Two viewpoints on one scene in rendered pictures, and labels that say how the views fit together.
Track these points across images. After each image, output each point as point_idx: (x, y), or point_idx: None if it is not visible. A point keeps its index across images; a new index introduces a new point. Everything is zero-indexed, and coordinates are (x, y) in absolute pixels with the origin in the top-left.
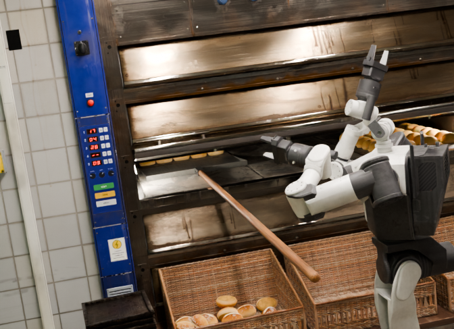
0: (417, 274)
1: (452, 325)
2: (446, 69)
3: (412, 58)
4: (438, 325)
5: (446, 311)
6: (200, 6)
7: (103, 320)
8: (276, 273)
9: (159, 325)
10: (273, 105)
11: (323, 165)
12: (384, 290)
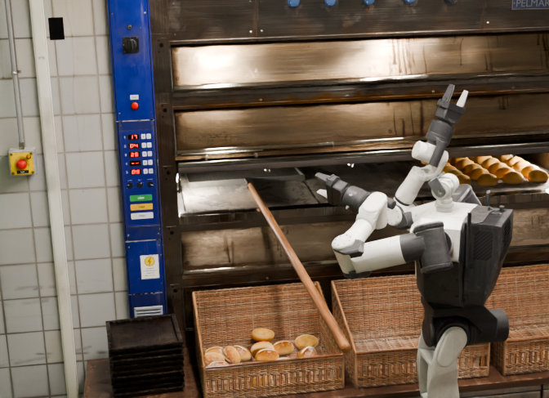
0: (461, 342)
1: (502, 391)
2: (542, 101)
3: (502, 86)
4: (486, 388)
5: (499, 374)
6: (267, 7)
7: (128, 345)
8: None
9: (187, 352)
10: (339, 125)
11: (377, 216)
12: (427, 352)
